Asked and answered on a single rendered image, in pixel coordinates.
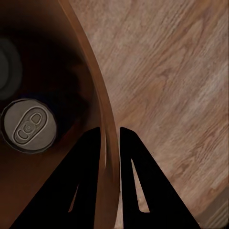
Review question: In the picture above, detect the can of soda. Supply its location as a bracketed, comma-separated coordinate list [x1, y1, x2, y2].
[0, 33, 60, 101]
[0, 86, 80, 154]

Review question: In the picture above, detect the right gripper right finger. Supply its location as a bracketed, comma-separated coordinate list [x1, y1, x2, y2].
[120, 127, 201, 229]

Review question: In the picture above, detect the trash can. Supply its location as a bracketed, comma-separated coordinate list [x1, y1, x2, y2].
[0, 0, 121, 229]

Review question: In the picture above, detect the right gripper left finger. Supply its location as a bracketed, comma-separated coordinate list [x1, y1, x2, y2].
[9, 127, 101, 229]

